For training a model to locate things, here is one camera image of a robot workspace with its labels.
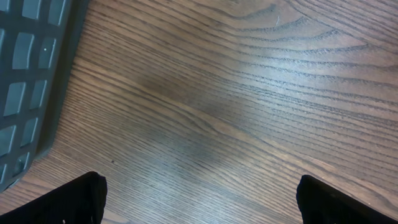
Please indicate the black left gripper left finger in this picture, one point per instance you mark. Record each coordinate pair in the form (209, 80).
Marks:
(81, 200)

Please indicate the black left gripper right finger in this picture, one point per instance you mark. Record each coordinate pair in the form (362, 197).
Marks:
(321, 204)

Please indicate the grey plastic mesh basket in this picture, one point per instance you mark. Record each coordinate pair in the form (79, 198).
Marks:
(38, 44)

